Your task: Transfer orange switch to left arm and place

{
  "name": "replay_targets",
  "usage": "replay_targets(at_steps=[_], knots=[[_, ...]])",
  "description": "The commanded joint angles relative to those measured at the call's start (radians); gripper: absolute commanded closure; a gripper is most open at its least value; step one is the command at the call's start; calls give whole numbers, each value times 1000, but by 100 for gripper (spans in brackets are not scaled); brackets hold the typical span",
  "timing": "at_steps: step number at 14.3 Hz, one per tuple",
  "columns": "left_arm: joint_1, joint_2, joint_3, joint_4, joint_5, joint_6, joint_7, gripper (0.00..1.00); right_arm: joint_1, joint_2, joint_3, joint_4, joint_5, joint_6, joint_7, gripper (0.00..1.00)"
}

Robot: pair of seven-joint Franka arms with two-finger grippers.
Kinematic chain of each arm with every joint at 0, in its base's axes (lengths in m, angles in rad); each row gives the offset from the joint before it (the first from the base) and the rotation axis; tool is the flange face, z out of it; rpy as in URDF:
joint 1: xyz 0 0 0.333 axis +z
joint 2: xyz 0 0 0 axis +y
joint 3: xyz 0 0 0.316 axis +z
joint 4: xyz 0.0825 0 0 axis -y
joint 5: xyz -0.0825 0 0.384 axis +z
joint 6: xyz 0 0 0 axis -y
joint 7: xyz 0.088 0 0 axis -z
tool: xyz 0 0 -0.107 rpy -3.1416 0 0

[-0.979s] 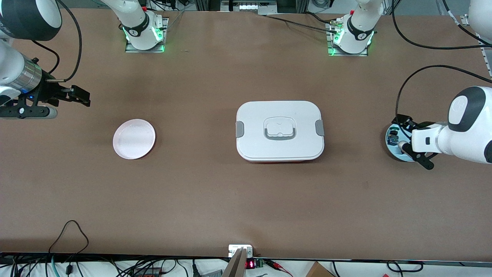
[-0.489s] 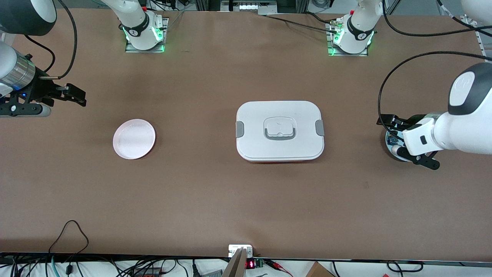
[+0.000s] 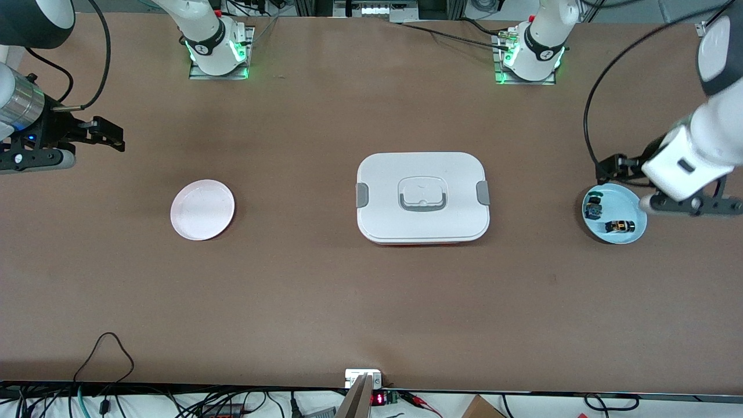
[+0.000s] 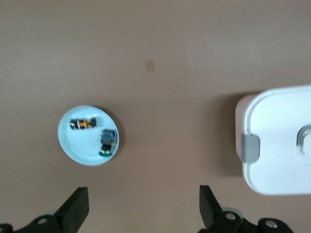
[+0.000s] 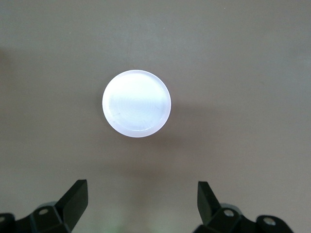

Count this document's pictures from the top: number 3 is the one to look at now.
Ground small white box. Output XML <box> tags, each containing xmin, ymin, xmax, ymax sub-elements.
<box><xmin>345</xmin><ymin>369</ymin><xmax>383</xmax><ymax>388</ymax></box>

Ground thin grey cable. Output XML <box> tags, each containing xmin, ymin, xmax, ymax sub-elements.
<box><xmin>251</xmin><ymin>16</ymin><xmax>279</xmax><ymax>46</ymax></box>

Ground light blue round plate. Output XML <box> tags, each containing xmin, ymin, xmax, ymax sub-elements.
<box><xmin>582</xmin><ymin>183</ymin><xmax>648</xmax><ymax>245</ymax></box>

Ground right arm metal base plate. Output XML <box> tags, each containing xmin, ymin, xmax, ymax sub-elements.
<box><xmin>189</xmin><ymin>26</ymin><xmax>256</xmax><ymax>80</ymax></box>

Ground aluminium profile bar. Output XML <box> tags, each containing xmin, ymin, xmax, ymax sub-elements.
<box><xmin>336</xmin><ymin>374</ymin><xmax>373</xmax><ymax>418</ymax></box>

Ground brown cardboard piece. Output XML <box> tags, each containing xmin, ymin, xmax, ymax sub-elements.
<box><xmin>461</xmin><ymin>395</ymin><xmax>507</xmax><ymax>418</ymax></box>

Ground pink round plate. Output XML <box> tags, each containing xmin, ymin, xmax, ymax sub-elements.
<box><xmin>170</xmin><ymin>179</ymin><xmax>236</xmax><ymax>241</ymax></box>

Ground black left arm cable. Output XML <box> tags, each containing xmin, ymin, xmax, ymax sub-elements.
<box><xmin>583</xmin><ymin>0</ymin><xmax>738</xmax><ymax>175</ymax></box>

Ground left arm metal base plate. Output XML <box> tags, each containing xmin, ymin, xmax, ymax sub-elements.
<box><xmin>493</xmin><ymin>29</ymin><xmax>558</xmax><ymax>86</ymax></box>

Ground red black clip leads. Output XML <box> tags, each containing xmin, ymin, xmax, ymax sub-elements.
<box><xmin>401</xmin><ymin>392</ymin><xmax>443</xmax><ymax>418</ymax></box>

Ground white lunch box grey handle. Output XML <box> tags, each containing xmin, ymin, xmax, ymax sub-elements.
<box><xmin>355</xmin><ymin>152</ymin><xmax>491</xmax><ymax>246</ymax></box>

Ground black cable to base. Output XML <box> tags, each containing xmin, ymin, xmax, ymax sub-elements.
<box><xmin>395</xmin><ymin>19</ymin><xmax>514</xmax><ymax>52</ymax></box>

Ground black flat cable loop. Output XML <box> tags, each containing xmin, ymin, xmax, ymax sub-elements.
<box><xmin>583</xmin><ymin>394</ymin><xmax>640</xmax><ymax>412</ymax></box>

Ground white power strip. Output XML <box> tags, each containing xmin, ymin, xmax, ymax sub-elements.
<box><xmin>334</xmin><ymin>0</ymin><xmax>420</xmax><ymax>24</ymax></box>

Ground thin black looped cable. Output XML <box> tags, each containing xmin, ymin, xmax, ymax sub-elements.
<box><xmin>73</xmin><ymin>332</ymin><xmax>135</xmax><ymax>384</ymax></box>

